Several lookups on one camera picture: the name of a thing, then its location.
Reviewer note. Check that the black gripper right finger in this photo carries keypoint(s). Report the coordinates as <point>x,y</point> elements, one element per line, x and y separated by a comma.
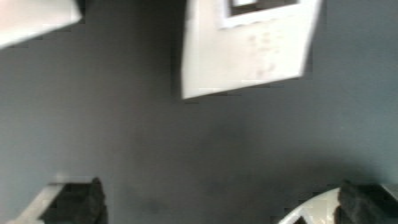
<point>369,205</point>

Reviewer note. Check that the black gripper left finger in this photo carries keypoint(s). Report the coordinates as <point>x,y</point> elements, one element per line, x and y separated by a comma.
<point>70,203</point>

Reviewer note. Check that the white stool leg with tag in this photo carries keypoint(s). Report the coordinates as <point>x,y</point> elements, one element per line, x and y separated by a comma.
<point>246,43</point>

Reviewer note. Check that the white round stool seat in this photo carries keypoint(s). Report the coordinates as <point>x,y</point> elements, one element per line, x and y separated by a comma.
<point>316,211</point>

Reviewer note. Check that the white U-shaped obstacle fence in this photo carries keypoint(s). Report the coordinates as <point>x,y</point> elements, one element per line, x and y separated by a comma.
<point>33,17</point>

